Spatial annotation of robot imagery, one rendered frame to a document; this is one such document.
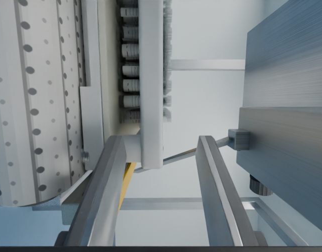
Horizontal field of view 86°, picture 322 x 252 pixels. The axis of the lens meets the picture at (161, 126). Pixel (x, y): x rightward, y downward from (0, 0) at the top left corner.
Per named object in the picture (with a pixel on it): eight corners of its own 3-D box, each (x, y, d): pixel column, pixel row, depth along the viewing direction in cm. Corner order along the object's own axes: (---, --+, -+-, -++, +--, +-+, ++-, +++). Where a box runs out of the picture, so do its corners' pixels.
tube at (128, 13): (100, 11, 18) (171, 12, 18) (101, 24, 18) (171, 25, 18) (95, 4, 17) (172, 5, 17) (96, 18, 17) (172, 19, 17)
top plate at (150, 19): (151, 13, 36) (160, 13, 36) (152, 128, 40) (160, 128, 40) (134, -167, 12) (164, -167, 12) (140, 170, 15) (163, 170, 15)
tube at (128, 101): (104, 95, 19) (170, 95, 19) (104, 107, 19) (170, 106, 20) (100, 95, 18) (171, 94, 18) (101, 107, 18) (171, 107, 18)
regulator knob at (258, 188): (256, 197, 25) (285, 197, 25) (257, 181, 25) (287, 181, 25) (244, 186, 28) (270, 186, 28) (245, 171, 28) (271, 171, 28)
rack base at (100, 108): (127, 13, 36) (138, 13, 36) (130, 128, 40) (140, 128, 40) (62, -167, 12) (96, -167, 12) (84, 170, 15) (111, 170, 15)
